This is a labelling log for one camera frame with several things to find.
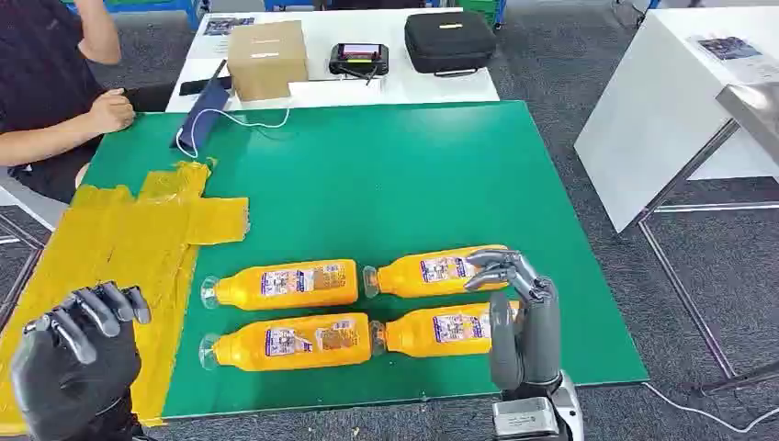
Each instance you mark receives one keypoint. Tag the orange drink bottle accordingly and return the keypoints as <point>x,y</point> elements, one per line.
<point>243,289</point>
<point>414,332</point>
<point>243,350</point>
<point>401,277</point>

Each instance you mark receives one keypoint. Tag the person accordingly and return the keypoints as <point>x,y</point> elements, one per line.
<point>42,67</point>

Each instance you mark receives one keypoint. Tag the green crate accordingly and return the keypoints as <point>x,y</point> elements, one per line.
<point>484,9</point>

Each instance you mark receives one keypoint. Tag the printed flyer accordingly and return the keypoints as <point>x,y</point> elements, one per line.
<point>730,50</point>
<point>228,25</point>

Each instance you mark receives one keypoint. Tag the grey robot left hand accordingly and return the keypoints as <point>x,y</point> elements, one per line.
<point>73,377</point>

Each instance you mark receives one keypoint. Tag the white slanted table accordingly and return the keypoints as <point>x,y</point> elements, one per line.
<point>651,109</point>

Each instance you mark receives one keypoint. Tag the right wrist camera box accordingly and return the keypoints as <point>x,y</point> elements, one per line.
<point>524,419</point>

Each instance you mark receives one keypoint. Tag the grey metal table frame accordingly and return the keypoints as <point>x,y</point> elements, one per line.
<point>681,286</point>

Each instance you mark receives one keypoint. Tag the blue metal frame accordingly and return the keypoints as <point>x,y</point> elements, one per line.
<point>152,6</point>

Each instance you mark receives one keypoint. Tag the brown cardboard box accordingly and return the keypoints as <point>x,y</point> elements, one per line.
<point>268,61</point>

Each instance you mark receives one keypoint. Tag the yellow sheet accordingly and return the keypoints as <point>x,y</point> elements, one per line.
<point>121,243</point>

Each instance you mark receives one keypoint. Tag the black zip case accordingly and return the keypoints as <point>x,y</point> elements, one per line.
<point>450,39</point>

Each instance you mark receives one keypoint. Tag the black handheld controller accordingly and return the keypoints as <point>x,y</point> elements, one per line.
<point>359,58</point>

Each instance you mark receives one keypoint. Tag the person's right hand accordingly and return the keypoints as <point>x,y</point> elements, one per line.
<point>112,111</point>

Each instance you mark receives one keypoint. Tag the black flat bar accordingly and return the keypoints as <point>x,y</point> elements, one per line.
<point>195,86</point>

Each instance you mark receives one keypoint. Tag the pale grey seat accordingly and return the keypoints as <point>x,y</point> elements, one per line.
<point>33,204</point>

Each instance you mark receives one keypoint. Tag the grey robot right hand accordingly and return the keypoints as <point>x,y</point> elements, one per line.
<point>541,341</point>

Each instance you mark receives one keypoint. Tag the green table mat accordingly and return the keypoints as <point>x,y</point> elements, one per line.
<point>395,182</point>

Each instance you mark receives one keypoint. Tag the steel bench corner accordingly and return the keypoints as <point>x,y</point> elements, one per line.
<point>757,112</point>

